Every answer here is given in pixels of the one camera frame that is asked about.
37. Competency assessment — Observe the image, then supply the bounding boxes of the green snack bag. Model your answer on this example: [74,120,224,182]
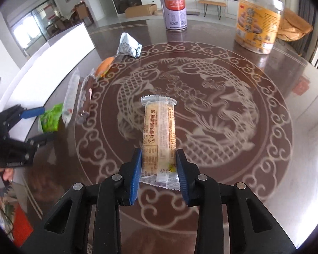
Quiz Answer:
[38,103,63,133]

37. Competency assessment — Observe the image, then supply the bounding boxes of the long clear cracker sleeve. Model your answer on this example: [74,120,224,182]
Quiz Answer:
[61,68,80,127]

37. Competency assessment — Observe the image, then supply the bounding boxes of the dark chocolate bar packet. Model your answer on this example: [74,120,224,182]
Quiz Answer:
[76,69,95,124]

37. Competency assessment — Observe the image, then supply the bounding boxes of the orange bun clear wrapper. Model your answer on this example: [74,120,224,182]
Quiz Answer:
[94,57,115,80]

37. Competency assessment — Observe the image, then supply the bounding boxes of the beige biscuit bar packet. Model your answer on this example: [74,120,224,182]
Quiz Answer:
[141,95,180,190]

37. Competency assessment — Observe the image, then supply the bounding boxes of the silver grey snack packet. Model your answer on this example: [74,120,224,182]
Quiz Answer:
[116,32,142,58]

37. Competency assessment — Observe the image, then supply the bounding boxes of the white storage box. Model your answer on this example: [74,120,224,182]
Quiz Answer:
[0,22,96,142]

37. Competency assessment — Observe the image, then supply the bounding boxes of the wooden side table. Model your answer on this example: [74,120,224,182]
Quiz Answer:
[69,2,94,26]

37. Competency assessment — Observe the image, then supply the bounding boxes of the red white milk powder can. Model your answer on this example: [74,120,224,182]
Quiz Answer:
[160,0,187,31]

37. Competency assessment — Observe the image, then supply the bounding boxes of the orange lounge chair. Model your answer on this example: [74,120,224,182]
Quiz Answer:
[277,8,313,42]

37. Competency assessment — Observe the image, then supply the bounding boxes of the clear jar orange label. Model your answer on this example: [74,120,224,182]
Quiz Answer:
[235,0,284,54]

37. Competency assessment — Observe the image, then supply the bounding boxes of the wooden bench black legs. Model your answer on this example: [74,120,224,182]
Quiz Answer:
[197,0,227,21]

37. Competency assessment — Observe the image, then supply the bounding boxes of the white tv cabinet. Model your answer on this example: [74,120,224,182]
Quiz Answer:
[141,0,241,19]

